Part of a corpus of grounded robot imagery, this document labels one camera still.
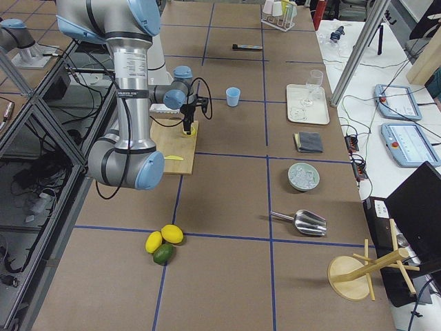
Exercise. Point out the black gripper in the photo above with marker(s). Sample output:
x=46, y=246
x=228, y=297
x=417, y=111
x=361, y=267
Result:
x=187, y=110

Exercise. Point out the steel muddler black tip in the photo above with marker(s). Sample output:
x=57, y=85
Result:
x=242, y=47

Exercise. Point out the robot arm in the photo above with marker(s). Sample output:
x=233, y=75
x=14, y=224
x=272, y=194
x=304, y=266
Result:
x=14, y=34
x=126, y=156

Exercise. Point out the light blue plastic cup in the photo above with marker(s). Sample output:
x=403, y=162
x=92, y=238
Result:
x=232, y=96

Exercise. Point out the pale pink plastic cup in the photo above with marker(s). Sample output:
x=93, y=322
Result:
x=268, y=7

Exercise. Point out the white plastic cup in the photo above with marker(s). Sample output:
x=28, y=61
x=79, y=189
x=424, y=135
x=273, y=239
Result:
x=277, y=9

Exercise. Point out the pale green plastic cup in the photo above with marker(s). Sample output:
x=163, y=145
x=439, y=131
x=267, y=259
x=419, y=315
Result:
x=289, y=10

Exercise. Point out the wooden cutting board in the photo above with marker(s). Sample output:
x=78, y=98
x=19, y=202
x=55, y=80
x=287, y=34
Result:
x=169, y=139

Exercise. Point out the yellow plastic knife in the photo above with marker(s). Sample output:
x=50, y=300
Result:
x=174, y=158

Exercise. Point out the cream bear tray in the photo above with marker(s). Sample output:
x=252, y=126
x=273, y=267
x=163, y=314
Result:
x=303, y=107

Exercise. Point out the grey folded cloth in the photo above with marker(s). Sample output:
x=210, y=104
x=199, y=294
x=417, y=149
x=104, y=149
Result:
x=309, y=142

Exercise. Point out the green bowl of ice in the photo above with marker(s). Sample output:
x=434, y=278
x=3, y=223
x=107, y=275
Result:
x=303, y=177

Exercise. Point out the green lime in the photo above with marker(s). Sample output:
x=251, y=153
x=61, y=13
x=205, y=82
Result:
x=163, y=253

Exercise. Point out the clear wine glass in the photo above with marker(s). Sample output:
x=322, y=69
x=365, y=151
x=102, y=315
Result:
x=313, y=83

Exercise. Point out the steel ice scoop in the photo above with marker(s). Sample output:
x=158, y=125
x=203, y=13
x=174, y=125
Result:
x=305, y=222

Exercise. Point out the blue teach pendant far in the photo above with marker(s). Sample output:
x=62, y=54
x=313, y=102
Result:
x=396, y=102

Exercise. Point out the blue teach pendant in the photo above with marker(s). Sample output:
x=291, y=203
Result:
x=396, y=102
x=408, y=145

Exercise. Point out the blue teach pendant near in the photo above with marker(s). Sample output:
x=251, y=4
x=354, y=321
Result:
x=408, y=145

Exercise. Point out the wooden mug tree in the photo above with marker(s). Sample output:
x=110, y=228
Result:
x=350, y=276

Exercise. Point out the black laptop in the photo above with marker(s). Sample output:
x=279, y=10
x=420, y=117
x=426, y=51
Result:
x=415, y=208

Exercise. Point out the white wire cup rack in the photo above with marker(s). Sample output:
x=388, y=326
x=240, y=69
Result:
x=278, y=22

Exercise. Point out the aluminium frame post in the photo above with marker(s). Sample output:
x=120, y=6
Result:
x=371, y=24

